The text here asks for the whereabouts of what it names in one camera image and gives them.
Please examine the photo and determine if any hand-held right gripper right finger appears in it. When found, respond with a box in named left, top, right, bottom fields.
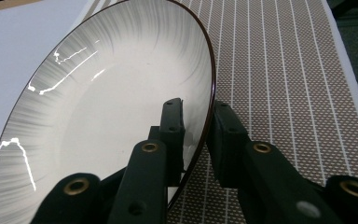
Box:
left=206, top=101, right=343, bottom=224

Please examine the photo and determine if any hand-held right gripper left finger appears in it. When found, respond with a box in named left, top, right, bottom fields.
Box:
left=106, top=97, right=186, bottom=224

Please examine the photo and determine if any white plate with dark rim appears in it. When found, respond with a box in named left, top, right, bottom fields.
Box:
left=0, top=0, right=217, bottom=224

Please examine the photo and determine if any brown and white striped placemat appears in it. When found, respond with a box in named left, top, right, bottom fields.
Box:
left=0, top=0, right=358, bottom=224

